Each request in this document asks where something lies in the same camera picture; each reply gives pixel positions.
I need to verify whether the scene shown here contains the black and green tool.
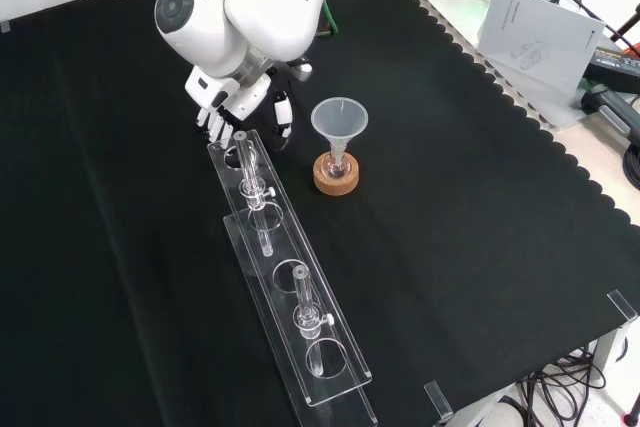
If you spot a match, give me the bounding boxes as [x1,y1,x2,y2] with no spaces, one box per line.
[579,80,640,149]

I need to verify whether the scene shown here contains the black tripod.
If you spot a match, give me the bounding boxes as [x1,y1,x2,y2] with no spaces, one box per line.
[609,0,640,51]

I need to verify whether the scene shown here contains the clear acrylic edge clip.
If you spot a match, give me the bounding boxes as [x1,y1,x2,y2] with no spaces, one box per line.
[606,290,640,324]
[423,380,454,426]

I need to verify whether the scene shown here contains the green cable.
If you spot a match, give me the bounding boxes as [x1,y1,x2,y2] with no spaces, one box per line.
[319,0,343,39]

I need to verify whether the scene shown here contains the black floor cable bundle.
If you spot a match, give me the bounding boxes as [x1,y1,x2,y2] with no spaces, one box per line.
[517,341,640,427]

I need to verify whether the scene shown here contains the black bench cloth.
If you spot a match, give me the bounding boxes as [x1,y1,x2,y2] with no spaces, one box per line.
[0,0,640,427]

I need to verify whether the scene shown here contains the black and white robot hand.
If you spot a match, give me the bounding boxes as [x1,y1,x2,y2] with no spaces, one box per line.
[184,59,295,153]

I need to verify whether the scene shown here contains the white booklet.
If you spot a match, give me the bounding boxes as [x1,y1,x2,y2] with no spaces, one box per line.
[477,0,606,98]

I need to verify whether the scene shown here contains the black power supply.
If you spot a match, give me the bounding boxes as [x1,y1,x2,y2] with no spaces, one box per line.
[585,44,640,80]

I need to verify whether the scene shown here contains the small round-bottom glass flask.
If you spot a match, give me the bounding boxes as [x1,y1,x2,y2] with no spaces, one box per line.
[322,149,354,181]

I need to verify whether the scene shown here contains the clear acrylic funnel stand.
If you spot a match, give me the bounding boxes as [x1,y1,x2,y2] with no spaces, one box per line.
[206,129,379,427]

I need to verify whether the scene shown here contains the cork ring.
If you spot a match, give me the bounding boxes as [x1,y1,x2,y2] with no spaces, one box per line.
[312,153,361,197]

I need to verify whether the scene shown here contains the clear plastic funnel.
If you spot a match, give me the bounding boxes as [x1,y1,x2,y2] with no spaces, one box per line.
[310,96,370,161]

